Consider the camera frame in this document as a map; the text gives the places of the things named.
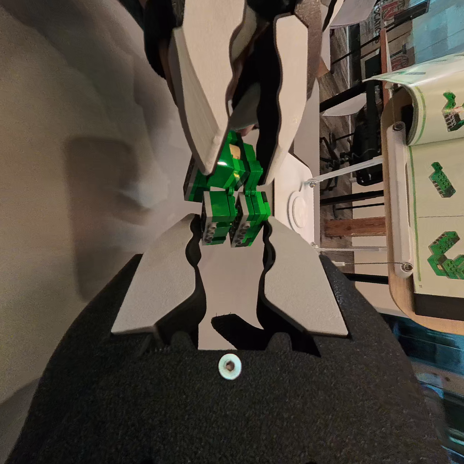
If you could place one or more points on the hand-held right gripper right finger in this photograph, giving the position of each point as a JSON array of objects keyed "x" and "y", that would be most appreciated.
[{"x": 304, "y": 290}]

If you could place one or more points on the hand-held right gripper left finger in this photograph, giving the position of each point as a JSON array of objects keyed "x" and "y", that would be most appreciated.
[{"x": 163, "y": 286}]

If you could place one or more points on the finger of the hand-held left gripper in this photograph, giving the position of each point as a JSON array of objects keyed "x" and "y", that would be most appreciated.
[
  {"x": 199, "y": 90},
  {"x": 292, "y": 90}
]

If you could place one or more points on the green toy brick model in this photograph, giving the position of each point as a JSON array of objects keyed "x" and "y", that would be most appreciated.
[{"x": 221, "y": 210}]

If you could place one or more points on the clear plastic strut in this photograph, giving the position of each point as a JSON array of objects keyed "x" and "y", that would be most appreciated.
[
  {"x": 348, "y": 249},
  {"x": 344, "y": 171}
]

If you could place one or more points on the brown wooden board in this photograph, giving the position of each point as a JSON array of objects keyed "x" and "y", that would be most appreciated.
[{"x": 355, "y": 226}]

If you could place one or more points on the black office chair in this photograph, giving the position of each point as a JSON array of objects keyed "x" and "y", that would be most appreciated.
[{"x": 368, "y": 145}]

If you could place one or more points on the wooden book stand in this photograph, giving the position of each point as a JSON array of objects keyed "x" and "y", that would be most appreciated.
[{"x": 400, "y": 297}]

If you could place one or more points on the teal translucent panel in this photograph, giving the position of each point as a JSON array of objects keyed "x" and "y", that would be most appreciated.
[{"x": 435, "y": 344}]

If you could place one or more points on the brick instruction booklet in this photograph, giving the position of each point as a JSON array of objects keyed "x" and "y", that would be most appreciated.
[{"x": 435, "y": 203}]

